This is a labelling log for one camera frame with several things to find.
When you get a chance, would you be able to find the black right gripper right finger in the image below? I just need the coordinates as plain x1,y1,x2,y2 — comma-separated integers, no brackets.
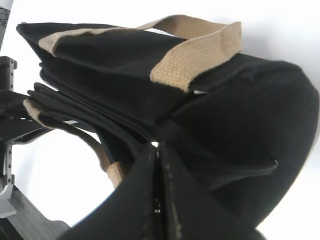
159,143,265,240

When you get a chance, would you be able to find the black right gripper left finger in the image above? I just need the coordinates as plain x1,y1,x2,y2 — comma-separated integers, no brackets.
60,144,168,240

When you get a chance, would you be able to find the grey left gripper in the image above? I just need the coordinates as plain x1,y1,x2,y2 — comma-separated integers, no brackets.
0,56,70,240

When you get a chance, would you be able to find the black canvas tote bag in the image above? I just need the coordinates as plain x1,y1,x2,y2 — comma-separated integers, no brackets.
16,15,320,227

